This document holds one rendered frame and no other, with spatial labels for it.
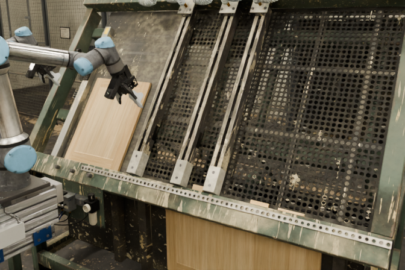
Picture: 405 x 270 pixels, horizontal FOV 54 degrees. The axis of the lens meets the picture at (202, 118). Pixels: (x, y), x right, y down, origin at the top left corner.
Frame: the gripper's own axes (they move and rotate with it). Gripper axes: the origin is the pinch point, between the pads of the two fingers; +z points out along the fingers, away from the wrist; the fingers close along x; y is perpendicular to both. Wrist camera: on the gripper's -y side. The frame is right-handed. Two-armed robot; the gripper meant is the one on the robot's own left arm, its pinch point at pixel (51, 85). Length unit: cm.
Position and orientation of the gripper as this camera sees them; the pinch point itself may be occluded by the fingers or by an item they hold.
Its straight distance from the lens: 246.4
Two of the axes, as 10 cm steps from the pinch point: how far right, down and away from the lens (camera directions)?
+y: 5.4, -6.2, 5.7
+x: -7.9, -1.5, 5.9
